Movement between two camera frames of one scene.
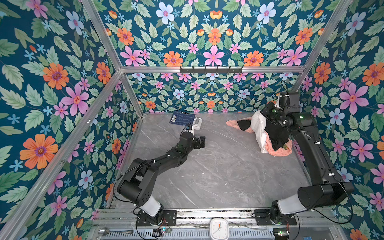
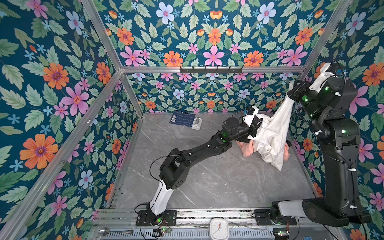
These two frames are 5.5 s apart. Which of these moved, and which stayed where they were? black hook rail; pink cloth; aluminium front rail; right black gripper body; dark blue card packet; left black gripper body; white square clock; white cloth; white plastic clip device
Moved: pink cloth; white cloth; right black gripper body; left black gripper body
Stayed: black hook rail; white square clock; aluminium front rail; white plastic clip device; dark blue card packet
